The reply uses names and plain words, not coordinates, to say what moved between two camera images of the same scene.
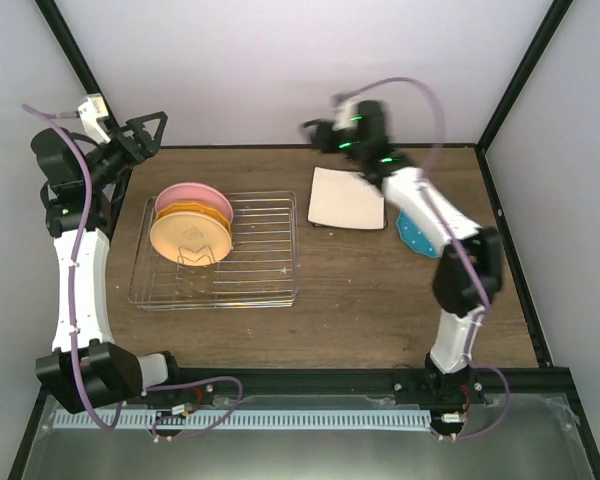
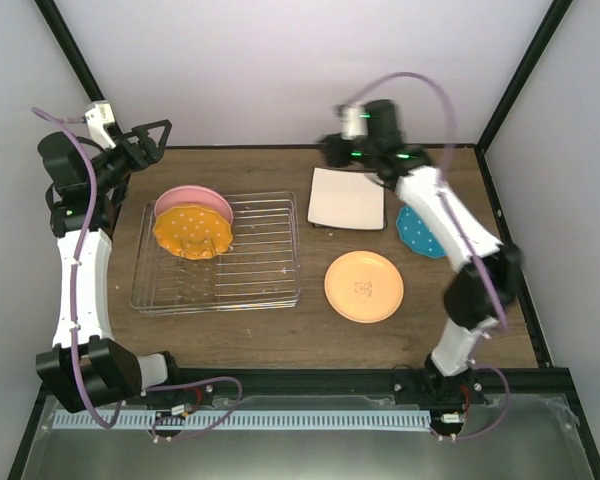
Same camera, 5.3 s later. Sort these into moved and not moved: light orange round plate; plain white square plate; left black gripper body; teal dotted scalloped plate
Moved: light orange round plate
Not moved: plain white square plate; left black gripper body; teal dotted scalloped plate
